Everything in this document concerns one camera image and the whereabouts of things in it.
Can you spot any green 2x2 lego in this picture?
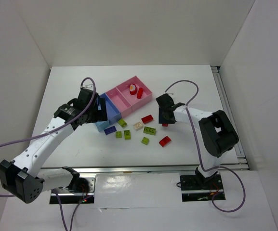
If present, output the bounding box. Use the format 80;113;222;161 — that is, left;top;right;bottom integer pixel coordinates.
141;137;150;145
115;131;122;139

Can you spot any red lego with side studs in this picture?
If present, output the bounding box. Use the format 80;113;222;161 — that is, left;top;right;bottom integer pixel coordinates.
136;88;144;99

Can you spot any red curved decorated lego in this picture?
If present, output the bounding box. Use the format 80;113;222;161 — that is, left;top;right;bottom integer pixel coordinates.
129;84;137;95

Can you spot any red curved lego brick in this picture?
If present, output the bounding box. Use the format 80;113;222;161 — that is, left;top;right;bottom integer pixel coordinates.
159;136;172;147

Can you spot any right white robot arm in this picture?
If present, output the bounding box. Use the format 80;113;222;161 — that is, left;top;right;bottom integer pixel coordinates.
156;93;239;185

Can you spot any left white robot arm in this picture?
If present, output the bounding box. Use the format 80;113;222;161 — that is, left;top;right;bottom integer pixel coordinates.
0;88;107;204

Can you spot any light blue container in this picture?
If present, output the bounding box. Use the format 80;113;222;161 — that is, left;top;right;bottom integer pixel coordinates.
95;120;110;132

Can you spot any dark blue container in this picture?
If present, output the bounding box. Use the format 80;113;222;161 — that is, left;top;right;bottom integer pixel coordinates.
100;93;121;125

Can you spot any purple 2x4 lego brick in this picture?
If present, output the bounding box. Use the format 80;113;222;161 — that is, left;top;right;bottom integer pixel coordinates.
104;126;117;135

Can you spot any green lego near blue box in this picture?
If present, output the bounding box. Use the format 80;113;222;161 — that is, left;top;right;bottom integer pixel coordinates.
118;119;127;128

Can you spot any narrow pink container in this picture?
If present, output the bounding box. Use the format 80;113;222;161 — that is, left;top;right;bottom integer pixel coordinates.
106;88;132;118

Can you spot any red 2x4 lego brick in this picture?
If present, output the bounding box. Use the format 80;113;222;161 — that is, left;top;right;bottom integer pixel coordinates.
141;115;154;124

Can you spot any green curved lego upside-down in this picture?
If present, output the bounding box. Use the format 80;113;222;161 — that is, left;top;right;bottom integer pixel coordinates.
124;130;131;140

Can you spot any green 2x4 lego brick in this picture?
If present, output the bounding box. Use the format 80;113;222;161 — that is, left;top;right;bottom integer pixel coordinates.
143;127;157;135

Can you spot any large pink container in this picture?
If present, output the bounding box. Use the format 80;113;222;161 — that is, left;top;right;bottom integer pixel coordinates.
117;76;153;111

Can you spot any white lego brick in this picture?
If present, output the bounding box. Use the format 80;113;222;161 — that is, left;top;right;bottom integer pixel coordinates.
133;122;143;131

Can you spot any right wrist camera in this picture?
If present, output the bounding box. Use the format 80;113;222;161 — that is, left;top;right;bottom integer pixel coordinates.
166;92;175;98

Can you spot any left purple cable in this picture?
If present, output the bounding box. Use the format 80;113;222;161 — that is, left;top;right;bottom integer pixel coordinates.
0;77;96;231

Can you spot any right side aluminium rail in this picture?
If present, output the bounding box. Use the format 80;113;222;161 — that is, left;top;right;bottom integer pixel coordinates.
211;66;248;165

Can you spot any aluminium rail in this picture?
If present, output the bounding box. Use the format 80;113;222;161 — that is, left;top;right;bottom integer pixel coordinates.
39;164;250;174
211;66;248;165

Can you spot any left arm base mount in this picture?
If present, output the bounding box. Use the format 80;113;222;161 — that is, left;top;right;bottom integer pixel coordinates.
55;174;96;205

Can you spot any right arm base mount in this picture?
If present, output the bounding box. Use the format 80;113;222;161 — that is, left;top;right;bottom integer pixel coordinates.
176;174;225;202

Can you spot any front aluminium rail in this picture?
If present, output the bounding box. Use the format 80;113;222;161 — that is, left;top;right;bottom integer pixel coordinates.
39;164;250;174

